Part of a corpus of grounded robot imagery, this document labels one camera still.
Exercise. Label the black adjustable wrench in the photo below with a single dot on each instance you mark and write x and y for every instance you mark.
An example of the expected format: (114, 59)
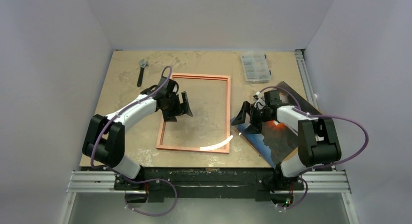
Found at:
(142, 65)

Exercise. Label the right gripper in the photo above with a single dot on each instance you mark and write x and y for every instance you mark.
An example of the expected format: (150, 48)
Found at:
(252, 114)

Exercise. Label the red picture frame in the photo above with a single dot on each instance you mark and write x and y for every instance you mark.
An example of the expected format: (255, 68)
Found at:
(221, 147)

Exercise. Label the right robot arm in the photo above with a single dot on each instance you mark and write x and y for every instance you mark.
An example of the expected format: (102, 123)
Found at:
(317, 140)

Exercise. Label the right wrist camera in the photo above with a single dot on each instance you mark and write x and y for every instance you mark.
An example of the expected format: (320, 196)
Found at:
(258, 98)

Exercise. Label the clear plastic screw box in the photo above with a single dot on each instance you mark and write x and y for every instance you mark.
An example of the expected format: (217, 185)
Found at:
(255, 66)

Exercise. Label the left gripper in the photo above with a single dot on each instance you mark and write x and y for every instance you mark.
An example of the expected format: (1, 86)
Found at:
(171, 116)

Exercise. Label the sunset landscape photo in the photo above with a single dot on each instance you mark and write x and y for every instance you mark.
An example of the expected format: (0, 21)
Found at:
(290, 96)

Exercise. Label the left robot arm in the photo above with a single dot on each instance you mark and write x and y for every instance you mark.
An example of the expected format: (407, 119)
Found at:
(105, 137)

